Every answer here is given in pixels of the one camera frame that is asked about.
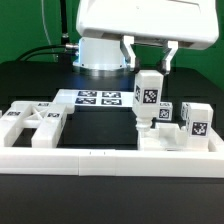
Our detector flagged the white tagged nut cube right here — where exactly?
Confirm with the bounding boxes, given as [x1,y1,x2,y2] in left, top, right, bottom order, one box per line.
[181,102,189,120]

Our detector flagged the white chair back frame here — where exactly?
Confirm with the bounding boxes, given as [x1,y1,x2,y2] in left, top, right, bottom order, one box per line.
[0,101,75,148]

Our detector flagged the white tagged nut cube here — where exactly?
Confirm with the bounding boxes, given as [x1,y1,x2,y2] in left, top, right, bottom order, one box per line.
[157,102,173,121]
[181,102,189,120]

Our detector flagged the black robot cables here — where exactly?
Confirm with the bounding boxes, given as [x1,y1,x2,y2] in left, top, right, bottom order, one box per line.
[16,0,81,62]

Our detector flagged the grey thin cable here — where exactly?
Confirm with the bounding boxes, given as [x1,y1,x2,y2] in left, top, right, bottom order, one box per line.
[40,0,58,62]

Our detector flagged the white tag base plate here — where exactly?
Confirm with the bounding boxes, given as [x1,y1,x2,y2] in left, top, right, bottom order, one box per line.
[53,89,133,108]

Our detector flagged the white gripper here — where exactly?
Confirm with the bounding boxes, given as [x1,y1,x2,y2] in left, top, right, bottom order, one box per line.
[76,0,219,75]

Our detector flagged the white chair seat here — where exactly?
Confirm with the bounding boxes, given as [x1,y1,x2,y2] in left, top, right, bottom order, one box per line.
[138,123,224,153]

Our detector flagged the white U-shaped fence frame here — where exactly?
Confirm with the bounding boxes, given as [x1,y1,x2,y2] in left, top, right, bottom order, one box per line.
[0,129,224,178]

